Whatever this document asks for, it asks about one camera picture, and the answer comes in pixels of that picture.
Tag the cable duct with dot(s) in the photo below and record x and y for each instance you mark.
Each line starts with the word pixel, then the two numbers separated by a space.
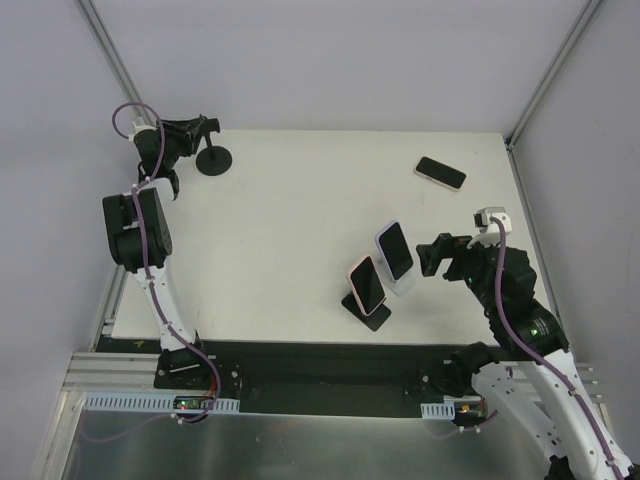
pixel 158 403
pixel 450 410

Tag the right aluminium frame post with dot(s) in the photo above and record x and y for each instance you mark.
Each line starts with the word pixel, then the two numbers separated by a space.
pixel 578 29

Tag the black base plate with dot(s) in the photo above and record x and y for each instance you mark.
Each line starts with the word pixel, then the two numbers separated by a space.
pixel 357 380

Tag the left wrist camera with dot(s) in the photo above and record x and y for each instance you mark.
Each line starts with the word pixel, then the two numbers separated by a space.
pixel 139 125

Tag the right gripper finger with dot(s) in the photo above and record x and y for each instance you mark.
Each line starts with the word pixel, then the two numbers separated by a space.
pixel 430 267
pixel 441 248

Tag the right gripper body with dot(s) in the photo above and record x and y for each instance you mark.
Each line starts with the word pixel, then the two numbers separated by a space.
pixel 454 257

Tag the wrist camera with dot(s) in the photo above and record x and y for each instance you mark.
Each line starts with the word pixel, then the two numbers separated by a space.
pixel 492 222
pixel 139 125

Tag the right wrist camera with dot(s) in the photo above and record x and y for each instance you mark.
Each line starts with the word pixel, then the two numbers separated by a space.
pixel 492 222

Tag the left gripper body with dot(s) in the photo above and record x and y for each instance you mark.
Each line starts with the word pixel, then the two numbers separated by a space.
pixel 188 135

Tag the left cable duct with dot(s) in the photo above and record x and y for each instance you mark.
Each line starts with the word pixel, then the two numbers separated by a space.
pixel 158 403

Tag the black round-base clamp stand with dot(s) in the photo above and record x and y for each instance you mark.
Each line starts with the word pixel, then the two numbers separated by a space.
pixel 212 160

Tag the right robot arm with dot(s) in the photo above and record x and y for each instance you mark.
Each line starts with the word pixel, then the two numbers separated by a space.
pixel 563 424

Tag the white folding phone stand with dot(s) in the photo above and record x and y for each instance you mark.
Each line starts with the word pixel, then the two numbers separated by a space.
pixel 400 287

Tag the left aluminium frame post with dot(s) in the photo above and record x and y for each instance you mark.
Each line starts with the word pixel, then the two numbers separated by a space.
pixel 99 31

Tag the right cable duct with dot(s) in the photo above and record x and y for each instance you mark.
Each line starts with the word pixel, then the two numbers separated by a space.
pixel 450 410

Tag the cream case phone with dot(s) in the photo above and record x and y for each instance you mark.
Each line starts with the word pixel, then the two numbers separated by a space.
pixel 440 173

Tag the purple case phone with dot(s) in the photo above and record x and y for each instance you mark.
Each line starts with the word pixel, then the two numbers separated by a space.
pixel 394 249

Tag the pink case phone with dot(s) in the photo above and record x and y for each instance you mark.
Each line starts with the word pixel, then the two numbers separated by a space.
pixel 366 286

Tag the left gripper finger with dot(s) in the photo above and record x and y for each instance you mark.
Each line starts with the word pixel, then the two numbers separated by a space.
pixel 198 142
pixel 199 126

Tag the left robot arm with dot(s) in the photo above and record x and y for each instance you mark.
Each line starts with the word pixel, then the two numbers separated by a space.
pixel 139 238

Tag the aluminium frame post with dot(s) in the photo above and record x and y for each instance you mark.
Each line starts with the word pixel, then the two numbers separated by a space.
pixel 578 29
pixel 99 31

